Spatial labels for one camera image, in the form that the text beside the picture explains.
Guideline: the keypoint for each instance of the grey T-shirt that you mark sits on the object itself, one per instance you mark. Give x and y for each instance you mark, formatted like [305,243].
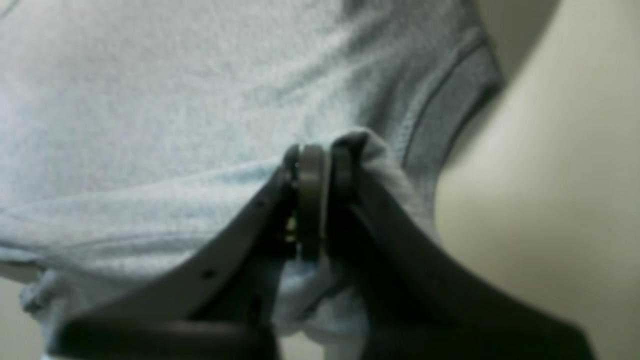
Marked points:
[133,131]

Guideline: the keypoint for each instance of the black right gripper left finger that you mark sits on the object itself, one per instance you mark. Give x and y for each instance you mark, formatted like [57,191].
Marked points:
[218,304]

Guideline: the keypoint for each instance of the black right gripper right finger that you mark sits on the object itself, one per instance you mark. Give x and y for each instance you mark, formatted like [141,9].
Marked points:
[419,303]

